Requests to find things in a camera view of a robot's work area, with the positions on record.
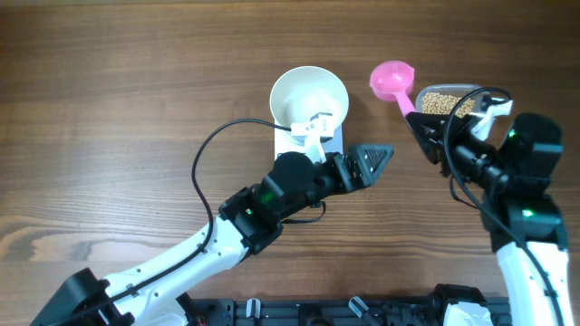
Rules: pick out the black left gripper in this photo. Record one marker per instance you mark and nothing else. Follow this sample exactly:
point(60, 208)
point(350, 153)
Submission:
point(365, 177)

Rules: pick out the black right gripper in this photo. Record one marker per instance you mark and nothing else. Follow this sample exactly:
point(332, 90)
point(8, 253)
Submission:
point(433, 144)

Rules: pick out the pink plastic scoop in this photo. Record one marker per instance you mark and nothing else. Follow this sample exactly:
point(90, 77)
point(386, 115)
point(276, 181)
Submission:
point(394, 81)

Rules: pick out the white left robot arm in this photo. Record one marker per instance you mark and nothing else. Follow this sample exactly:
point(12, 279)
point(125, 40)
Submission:
point(245, 225)

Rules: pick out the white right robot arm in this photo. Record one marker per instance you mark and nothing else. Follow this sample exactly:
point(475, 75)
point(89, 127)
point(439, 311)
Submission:
point(508, 185)

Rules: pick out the white bowl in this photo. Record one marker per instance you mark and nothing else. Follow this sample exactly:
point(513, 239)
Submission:
point(303, 92)

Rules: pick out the white digital kitchen scale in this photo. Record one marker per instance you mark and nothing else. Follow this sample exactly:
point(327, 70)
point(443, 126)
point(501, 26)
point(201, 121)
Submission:
point(284, 142)

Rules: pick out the pile of soybeans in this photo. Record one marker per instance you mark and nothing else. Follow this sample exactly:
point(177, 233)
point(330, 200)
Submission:
point(442, 104)

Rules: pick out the clear plastic container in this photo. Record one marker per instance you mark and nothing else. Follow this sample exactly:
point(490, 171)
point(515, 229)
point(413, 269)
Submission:
point(482, 100)

